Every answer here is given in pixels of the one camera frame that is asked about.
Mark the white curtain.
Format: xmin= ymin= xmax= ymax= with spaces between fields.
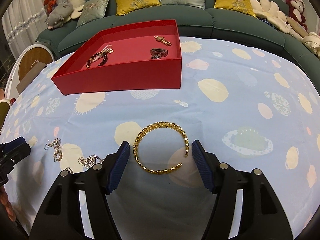
xmin=2 ymin=0 xmax=47 ymax=58

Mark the person's left hand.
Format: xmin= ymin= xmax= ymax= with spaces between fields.
xmin=0 ymin=186 xmax=16 ymax=222

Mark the gold wrist watch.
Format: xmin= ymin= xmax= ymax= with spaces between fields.
xmin=154 ymin=35 xmax=172 ymax=47

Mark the silver wrist watch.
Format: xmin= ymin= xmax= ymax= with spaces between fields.
xmin=150 ymin=48 xmax=168 ymax=60

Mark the grey-green cushion left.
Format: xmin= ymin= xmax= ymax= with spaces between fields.
xmin=76 ymin=0 xmax=109 ymax=28

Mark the yellow cushion right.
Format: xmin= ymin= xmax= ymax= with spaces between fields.
xmin=214 ymin=0 xmax=256 ymax=18

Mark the cream flower cushion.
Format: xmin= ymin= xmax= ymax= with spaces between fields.
xmin=250 ymin=0 xmax=292 ymax=34

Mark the blue patterned tablecloth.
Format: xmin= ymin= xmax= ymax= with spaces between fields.
xmin=1 ymin=37 xmax=319 ymax=239

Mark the gold chain cuff bracelet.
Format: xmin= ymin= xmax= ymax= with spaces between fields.
xmin=132 ymin=121 xmax=190 ymax=176

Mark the green sofa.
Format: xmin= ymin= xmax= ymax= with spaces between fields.
xmin=36 ymin=0 xmax=319 ymax=89

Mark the dark bead bracelet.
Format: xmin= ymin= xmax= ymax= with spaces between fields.
xmin=86 ymin=50 xmax=109 ymax=69

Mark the tan plush toy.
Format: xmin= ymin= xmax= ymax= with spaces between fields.
xmin=287 ymin=16 xmax=308 ymax=38

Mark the grey plush animal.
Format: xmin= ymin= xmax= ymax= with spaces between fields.
xmin=45 ymin=2 xmax=73 ymax=30

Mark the red monkey plush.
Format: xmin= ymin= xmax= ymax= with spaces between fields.
xmin=286 ymin=0 xmax=308 ymax=31

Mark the cream blanket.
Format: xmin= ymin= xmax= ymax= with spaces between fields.
xmin=302 ymin=32 xmax=320 ymax=59

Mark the red shallow box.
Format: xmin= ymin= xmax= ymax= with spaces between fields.
xmin=52 ymin=20 xmax=182 ymax=95

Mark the white framed mirror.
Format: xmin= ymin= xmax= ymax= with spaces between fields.
xmin=0 ymin=99 xmax=11 ymax=129

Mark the red orange plush toy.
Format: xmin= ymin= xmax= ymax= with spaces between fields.
xmin=43 ymin=0 xmax=57 ymax=15

